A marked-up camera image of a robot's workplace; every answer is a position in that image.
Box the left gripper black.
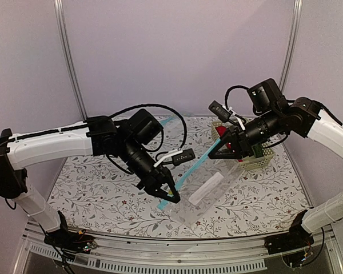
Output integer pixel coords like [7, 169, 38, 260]
[119, 137, 181, 204]

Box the beige perforated plastic basket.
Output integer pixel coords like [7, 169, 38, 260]
[211, 120, 276, 171]

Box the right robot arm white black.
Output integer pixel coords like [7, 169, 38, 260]
[208, 78, 343, 249]

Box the floral patterned tablecloth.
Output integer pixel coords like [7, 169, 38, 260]
[42, 114, 314, 239]

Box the red toy apple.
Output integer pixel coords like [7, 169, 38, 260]
[215, 126, 228, 139]

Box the right aluminium frame post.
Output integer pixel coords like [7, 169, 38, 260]
[279, 0, 303, 92]

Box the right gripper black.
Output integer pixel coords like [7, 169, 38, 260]
[208, 108, 282, 159]

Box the clear zip bag blue zipper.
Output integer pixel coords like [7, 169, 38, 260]
[157, 141, 243, 227]

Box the dark green toy cucumber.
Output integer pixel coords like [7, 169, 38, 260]
[252, 144, 264, 158]

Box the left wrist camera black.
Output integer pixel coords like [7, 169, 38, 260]
[171, 148, 196, 166]

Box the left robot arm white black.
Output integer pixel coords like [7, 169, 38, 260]
[0, 104, 180, 248]

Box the aluminium front rail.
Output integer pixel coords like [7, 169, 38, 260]
[22, 222, 337, 272]

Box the aluminium frame post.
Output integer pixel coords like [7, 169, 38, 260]
[53, 0, 88, 120]
[279, 0, 303, 92]

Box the left aluminium frame post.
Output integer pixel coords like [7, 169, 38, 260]
[53, 0, 88, 120]

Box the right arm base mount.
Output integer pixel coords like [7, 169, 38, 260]
[264, 210, 314, 268]

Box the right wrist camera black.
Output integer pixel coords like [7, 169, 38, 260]
[208, 100, 232, 123]

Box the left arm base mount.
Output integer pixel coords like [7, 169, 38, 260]
[44, 211, 97, 253]

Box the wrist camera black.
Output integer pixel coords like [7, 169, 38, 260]
[208, 100, 232, 123]
[171, 148, 196, 166]

